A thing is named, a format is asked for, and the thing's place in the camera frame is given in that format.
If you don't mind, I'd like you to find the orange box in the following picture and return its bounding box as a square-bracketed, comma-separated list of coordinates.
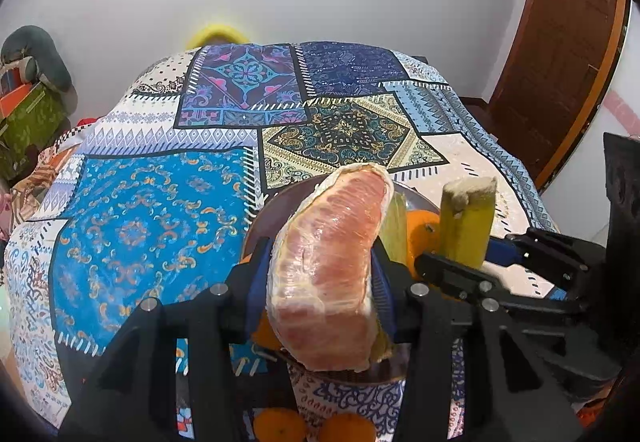
[0, 80, 44, 118]

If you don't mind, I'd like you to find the striped pink cloth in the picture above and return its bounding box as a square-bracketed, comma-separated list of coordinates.
[9, 145, 77, 224]

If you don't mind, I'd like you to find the patchwork printed blanket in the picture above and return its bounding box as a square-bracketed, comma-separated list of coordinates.
[0, 40, 561, 442]

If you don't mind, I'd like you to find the yellow foam ring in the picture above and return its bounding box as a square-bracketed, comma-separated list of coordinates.
[186, 21, 249, 49]

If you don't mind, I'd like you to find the brown wooden door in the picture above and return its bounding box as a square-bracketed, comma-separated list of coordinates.
[487, 0, 632, 193]

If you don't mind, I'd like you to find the sugarcane piece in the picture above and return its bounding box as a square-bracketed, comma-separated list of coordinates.
[382, 192, 409, 266]
[439, 176, 498, 270]

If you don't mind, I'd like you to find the purple plate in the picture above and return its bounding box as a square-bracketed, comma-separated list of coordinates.
[240, 175, 442, 385]

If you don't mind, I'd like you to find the pink door decoration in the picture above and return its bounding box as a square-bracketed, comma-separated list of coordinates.
[602, 90, 640, 138]

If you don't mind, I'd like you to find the large orange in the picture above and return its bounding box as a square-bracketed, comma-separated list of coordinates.
[250, 307, 284, 351]
[405, 208, 444, 279]

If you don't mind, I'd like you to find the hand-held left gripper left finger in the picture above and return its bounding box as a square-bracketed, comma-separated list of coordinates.
[57, 242, 281, 442]

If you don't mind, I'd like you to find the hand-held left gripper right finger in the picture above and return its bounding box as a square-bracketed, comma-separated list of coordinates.
[370, 242, 583, 442]

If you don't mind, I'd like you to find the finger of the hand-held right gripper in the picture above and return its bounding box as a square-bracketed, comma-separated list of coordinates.
[414, 251, 593, 323]
[485, 228, 608, 295]

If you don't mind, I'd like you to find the small mandarin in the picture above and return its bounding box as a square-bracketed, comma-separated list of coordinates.
[253, 406, 307, 442]
[318, 412, 377, 442]

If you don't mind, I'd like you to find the green cardboard box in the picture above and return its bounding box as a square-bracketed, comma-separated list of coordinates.
[0, 82, 69, 180]

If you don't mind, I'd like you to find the peeled pomelo segment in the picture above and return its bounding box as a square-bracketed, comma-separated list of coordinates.
[265, 162, 396, 372]

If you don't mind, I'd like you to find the grey plush toy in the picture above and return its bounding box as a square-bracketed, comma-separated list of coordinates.
[0, 25, 74, 93]

